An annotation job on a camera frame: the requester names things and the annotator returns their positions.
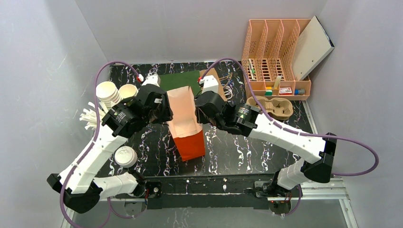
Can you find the orange paper bag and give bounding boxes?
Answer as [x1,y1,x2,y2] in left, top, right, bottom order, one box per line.
[167,86,205,161]

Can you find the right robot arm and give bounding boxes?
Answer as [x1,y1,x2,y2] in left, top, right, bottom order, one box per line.
[194,91,336,194]

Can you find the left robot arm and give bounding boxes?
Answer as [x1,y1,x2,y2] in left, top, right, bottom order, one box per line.
[47,84,173,214]

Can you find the green paper bag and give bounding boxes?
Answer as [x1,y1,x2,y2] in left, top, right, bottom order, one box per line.
[159,71,201,95]

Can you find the brown kraft paper bag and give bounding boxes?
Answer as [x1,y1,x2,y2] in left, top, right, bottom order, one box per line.
[199,68,227,101]

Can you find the tall stack paper cups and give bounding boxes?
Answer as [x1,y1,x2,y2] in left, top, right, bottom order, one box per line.
[96,81,122,109]

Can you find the white cup lids stack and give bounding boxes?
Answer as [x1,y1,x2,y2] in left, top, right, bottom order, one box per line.
[114,146,138,168]

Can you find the green cup of straws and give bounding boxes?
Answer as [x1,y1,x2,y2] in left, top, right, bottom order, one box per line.
[79,102,108,130]

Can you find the stack of pulp cup carriers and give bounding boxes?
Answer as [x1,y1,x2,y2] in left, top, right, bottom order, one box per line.
[256,96,294,121]

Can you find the red small box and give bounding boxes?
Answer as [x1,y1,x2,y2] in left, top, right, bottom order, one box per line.
[279,87,293,95]

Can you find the pink desk file organizer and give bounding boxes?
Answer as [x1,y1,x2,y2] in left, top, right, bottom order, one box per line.
[241,19,311,101]

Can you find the white board panel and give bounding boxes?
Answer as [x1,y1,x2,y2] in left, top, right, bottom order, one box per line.
[291,16,335,81]

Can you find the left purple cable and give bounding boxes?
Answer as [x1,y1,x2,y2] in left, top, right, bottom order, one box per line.
[59,61,145,228]

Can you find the purple cable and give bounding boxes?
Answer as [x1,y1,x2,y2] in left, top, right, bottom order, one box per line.
[59,61,145,228]
[198,57,379,216]

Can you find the metal base rail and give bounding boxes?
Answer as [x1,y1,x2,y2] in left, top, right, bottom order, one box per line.
[73,174,358,228]

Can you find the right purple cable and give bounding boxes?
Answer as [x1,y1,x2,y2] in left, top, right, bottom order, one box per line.
[198,57,379,216]

